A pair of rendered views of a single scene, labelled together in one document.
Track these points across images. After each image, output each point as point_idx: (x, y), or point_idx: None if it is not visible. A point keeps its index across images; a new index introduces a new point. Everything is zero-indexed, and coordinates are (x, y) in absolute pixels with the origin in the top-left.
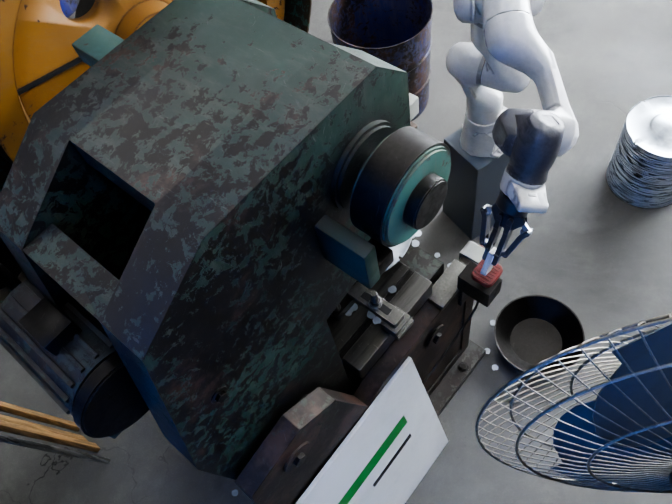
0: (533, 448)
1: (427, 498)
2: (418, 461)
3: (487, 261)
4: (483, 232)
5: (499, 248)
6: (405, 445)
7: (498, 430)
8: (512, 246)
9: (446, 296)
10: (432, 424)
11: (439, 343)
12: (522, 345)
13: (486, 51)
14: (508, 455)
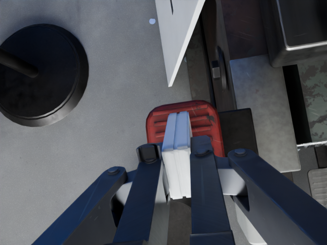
0: (109, 138)
1: (147, 37)
2: (165, 35)
3: (178, 132)
4: (268, 182)
5: (146, 178)
6: (170, 4)
7: (142, 128)
8: (74, 216)
9: (243, 84)
10: (173, 57)
11: (223, 101)
12: (181, 215)
13: None
14: (121, 117)
